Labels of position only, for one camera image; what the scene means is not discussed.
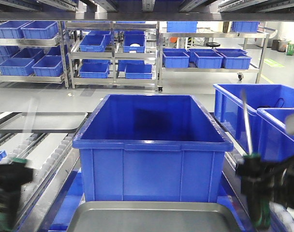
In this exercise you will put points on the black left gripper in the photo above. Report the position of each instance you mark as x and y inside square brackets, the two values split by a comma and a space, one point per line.
[12, 177]

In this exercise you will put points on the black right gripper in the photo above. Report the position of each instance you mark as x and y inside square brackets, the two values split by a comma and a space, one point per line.
[275, 181]

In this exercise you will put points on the green black screwdriver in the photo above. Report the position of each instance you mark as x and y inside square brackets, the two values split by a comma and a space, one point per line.
[16, 154]
[258, 208]

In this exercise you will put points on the far metal tray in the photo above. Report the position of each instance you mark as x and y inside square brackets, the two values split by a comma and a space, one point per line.
[43, 122]

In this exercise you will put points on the metal tray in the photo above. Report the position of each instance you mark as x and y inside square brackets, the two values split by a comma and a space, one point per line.
[118, 216]
[43, 122]

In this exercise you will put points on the near metal tray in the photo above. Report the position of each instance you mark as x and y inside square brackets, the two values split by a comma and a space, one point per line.
[118, 216]

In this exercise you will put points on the blue bin right front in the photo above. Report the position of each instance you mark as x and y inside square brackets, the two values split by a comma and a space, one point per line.
[275, 144]

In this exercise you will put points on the blue bin right rear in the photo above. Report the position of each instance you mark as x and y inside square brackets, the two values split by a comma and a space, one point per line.
[229, 107]

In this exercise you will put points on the steel rack left background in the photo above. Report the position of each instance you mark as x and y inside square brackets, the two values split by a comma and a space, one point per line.
[33, 52]

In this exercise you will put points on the steel rack background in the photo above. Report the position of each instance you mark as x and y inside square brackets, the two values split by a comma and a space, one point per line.
[33, 52]
[212, 58]
[115, 53]

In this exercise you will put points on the large blue bin centre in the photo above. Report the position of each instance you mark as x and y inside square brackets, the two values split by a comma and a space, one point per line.
[151, 148]

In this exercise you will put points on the steel rack middle background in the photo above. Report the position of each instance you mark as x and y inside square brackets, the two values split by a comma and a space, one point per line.
[115, 53]

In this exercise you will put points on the steel rack right background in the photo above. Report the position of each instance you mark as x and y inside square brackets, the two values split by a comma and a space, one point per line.
[212, 58]

